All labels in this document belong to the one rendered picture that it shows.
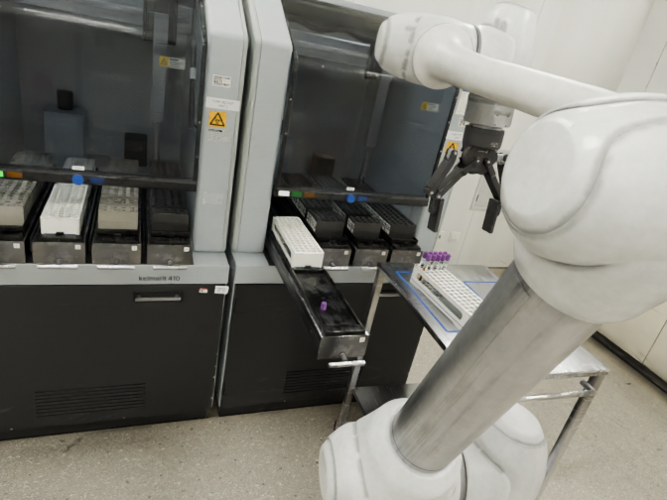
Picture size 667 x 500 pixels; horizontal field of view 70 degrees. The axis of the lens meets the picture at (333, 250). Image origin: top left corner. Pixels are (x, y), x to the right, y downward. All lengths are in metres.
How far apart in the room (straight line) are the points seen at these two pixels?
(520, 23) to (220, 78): 0.89
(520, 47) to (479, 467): 0.71
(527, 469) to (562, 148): 0.62
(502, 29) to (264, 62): 0.80
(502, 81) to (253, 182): 1.04
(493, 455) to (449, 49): 0.64
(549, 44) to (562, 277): 3.15
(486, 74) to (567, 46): 2.89
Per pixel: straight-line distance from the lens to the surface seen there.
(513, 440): 0.87
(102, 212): 1.61
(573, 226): 0.37
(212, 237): 1.67
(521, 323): 0.49
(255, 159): 1.60
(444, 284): 1.49
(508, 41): 0.94
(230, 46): 1.52
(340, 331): 1.23
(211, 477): 1.93
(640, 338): 3.43
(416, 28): 0.86
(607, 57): 3.90
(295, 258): 1.48
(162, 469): 1.95
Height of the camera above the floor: 1.49
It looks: 24 degrees down
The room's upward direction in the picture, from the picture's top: 12 degrees clockwise
